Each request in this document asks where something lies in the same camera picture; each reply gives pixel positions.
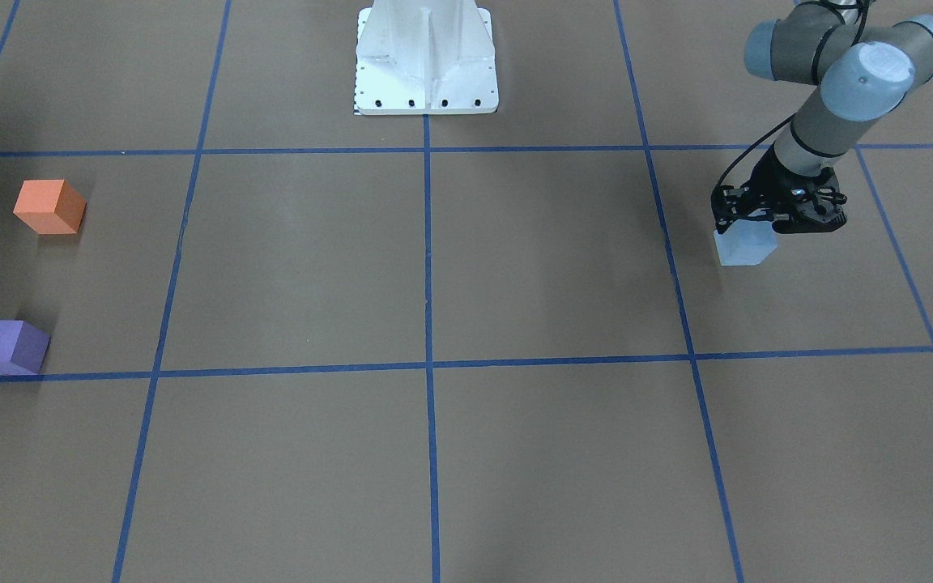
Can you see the orange foam block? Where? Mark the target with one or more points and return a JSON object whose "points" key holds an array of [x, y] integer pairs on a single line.
{"points": [[50, 207]]}

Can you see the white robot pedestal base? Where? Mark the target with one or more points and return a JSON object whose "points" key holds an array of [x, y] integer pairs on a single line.
{"points": [[425, 58]]}

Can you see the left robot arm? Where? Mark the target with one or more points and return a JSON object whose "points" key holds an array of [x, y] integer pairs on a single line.
{"points": [[858, 74]]}

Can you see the light blue foam block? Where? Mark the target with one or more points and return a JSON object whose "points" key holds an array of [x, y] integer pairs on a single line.
{"points": [[746, 243]]}

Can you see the purple foam block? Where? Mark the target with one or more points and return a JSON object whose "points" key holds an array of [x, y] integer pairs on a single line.
{"points": [[22, 348]]}

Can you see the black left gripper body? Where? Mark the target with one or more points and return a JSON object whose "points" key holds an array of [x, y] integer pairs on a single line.
{"points": [[772, 180]]}

